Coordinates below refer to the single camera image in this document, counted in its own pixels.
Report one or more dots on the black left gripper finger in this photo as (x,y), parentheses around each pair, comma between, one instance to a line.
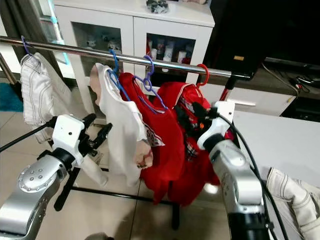
(104,136)
(90,122)

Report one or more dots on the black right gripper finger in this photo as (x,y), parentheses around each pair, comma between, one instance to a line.
(200,108)
(188,120)

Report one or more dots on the cream white stitched garment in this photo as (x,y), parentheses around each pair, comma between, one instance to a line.
(37,90)

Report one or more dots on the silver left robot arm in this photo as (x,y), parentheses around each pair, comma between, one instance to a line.
(35,182)

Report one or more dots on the red plastic hanger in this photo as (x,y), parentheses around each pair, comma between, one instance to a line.
(206,70)

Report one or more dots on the blue plastic hanger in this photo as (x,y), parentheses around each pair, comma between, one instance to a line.
(117,61)

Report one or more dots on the white t-shirt with pink sleeves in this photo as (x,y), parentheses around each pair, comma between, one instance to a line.
(122,125)

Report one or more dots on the red polo shirt striped collar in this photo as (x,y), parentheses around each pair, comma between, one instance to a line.
(195,175)

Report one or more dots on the low white cabinet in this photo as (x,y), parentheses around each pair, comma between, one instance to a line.
(265,102)

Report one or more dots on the silver metal clothes rack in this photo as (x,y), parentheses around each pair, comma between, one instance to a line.
(80,50)

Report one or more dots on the teal floor rug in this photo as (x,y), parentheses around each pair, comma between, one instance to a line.
(9,97)

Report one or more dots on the grey robot foot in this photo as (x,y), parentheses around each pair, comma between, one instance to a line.
(97,237)

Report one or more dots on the white glass-door cabinet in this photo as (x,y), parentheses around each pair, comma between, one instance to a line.
(132,25)

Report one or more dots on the grey toy figure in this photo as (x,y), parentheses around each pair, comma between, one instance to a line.
(157,6)

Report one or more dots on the white framed glass door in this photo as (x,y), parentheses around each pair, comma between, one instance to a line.
(45,20)

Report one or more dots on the grey curtain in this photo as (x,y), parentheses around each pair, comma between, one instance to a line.
(20,20)

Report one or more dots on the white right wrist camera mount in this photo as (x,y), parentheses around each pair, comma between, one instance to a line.
(224,110)

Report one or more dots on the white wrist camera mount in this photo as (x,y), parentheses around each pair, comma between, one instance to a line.
(224,110)
(67,132)

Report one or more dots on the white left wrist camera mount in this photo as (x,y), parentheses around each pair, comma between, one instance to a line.
(67,132)

